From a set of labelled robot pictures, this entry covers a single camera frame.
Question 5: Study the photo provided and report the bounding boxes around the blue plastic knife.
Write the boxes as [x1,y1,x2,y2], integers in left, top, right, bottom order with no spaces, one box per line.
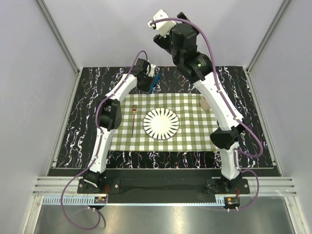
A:
[148,74,160,93]

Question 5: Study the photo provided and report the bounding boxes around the brown wooden fork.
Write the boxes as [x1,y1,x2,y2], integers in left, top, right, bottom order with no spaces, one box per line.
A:
[131,104,137,137]

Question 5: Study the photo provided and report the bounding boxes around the white blue striped plate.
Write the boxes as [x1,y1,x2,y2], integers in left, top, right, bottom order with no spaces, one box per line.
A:
[143,108,179,140]

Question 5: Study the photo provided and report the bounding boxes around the beige paper cup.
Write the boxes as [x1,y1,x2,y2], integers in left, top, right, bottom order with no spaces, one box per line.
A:
[200,96,210,111]

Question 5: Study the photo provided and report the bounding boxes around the green checkered cloth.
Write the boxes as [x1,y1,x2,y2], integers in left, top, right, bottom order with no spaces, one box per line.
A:
[110,93,217,152]

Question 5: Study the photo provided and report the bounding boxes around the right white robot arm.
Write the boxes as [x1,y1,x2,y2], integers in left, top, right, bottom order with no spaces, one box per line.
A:
[148,9,251,193]

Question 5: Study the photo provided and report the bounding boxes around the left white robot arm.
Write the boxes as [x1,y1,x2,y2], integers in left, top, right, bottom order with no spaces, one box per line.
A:
[83,58,158,193]

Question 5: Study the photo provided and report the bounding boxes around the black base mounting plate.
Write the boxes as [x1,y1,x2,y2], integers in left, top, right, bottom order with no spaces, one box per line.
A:
[78,169,250,195]

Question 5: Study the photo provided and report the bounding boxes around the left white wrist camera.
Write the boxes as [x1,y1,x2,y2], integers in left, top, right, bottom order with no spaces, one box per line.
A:
[146,64,156,77]

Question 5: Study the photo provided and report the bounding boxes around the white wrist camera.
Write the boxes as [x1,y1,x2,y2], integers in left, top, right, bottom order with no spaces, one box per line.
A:
[146,64,156,77]
[148,9,176,38]

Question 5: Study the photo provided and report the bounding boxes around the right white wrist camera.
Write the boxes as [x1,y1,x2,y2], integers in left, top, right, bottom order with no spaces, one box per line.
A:
[148,9,176,38]

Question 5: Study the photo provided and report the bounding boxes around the left aluminium frame post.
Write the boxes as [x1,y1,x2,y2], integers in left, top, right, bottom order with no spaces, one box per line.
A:
[34,0,80,76]

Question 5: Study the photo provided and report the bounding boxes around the aluminium frame post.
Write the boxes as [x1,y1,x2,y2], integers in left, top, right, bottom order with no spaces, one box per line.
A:
[246,0,292,73]
[34,0,80,76]

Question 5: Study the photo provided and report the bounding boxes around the right aluminium frame post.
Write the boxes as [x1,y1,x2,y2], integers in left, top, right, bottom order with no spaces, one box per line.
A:
[246,0,292,73]

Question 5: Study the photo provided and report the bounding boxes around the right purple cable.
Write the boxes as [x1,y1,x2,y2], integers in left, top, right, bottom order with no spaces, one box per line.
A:
[150,17,264,212]

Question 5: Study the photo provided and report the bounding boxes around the purple cable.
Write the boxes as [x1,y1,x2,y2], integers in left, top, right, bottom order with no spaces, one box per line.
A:
[150,17,264,212]
[60,50,150,232]

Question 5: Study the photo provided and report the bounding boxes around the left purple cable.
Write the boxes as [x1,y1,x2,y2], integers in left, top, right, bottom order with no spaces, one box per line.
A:
[60,50,150,232]

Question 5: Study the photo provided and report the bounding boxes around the aluminium front rail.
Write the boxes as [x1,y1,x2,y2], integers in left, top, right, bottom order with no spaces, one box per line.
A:
[33,177,297,207]

